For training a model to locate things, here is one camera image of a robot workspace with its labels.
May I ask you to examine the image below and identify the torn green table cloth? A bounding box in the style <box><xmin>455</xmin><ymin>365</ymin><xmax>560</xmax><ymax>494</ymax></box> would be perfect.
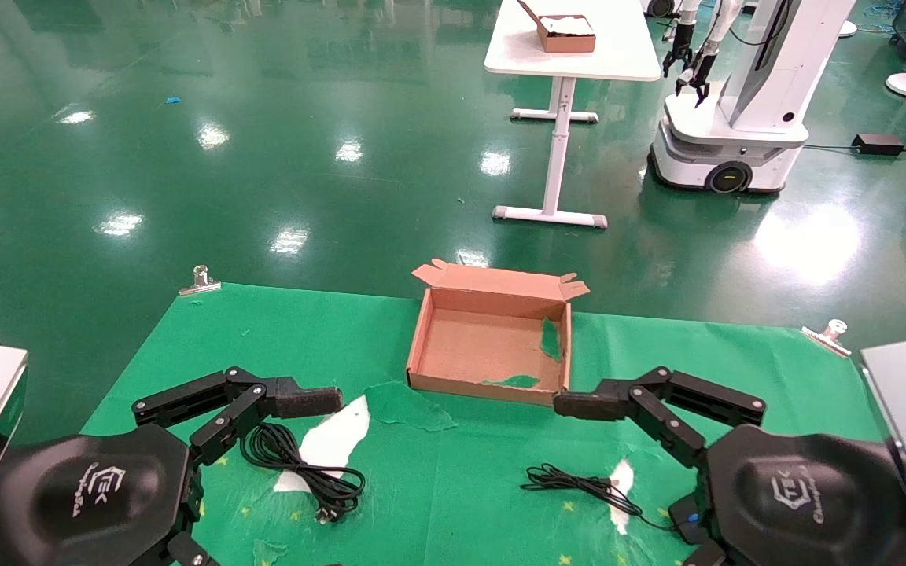
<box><xmin>79</xmin><ymin>283</ymin><xmax>886</xmax><ymax>566</ymax></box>

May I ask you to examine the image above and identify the black power adapter with cable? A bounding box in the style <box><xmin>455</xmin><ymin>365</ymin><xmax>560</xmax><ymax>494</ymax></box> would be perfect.
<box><xmin>803</xmin><ymin>133</ymin><xmax>906</xmax><ymax>161</ymax></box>

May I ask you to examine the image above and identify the white wheeled background robot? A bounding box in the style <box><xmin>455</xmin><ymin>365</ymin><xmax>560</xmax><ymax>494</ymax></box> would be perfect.
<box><xmin>648</xmin><ymin>0</ymin><xmax>857</xmax><ymax>194</ymax></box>

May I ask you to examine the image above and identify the open brown cardboard box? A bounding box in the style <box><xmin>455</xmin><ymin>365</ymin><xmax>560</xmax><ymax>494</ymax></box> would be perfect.
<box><xmin>406</xmin><ymin>258</ymin><xmax>591</xmax><ymax>407</ymax></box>

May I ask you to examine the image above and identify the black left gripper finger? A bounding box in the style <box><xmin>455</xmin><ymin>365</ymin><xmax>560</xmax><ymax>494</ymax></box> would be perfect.
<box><xmin>132</xmin><ymin>366</ymin><xmax>344</xmax><ymax>469</ymax></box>

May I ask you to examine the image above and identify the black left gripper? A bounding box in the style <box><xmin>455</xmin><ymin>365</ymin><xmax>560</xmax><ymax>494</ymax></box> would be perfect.
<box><xmin>0</xmin><ymin>424</ymin><xmax>222</xmax><ymax>566</ymax></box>

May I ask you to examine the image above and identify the small brown cardboard box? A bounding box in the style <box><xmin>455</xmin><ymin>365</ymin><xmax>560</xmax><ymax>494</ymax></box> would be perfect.
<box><xmin>517</xmin><ymin>0</ymin><xmax>598</xmax><ymax>54</ymax></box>

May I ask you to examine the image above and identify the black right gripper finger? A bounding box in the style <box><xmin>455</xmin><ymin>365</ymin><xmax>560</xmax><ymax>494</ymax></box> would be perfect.
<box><xmin>554</xmin><ymin>366</ymin><xmax>767</xmax><ymax>472</ymax></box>

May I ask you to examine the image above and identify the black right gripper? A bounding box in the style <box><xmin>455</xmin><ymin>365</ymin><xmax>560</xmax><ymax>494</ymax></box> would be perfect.
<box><xmin>681</xmin><ymin>424</ymin><xmax>906</xmax><ymax>566</ymax></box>

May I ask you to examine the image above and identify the silver table clip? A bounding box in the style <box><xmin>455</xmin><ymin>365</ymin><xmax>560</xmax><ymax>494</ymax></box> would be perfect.
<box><xmin>179</xmin><ymin>265</ymin><xmax>223</xmax><ymax>297</ymax></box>
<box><xmin>801</xmin><ymin>318</ymin><xmax>852</xmax><ymax>359</ymax></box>

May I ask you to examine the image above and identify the white height-adjustable table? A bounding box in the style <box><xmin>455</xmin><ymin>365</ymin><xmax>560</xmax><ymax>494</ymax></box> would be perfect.
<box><xmin>484</xmin><ymin>0</ymin><xmax>663</xmax><ymax>230</ymax></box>

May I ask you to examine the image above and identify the black power cable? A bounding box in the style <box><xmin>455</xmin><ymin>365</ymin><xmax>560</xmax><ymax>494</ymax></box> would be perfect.
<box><xmin>239</xmin><ymin>423</ymin><xmax>367</xmax><ymax>526</ymax></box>

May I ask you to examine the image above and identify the black wired computer mouse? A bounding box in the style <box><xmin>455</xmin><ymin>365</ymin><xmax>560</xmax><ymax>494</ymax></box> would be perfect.
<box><xmin>520</xmin><ymin>464</ymin><xmax>707</xmax><ymax>545</ymax></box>

